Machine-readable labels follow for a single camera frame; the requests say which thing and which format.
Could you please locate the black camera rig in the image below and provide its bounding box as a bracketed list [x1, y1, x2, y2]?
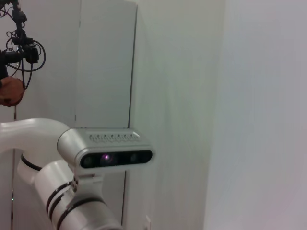
[0, 0, 40, 81]

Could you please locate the white cabinet door panel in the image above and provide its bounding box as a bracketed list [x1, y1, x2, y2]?
[73, 0, 139, 230]

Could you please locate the black cable bundle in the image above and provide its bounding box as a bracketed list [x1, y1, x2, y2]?
[4, 30, 47, 90]

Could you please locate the brown round object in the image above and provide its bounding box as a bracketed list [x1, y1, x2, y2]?
[0, 76, 25, 106]

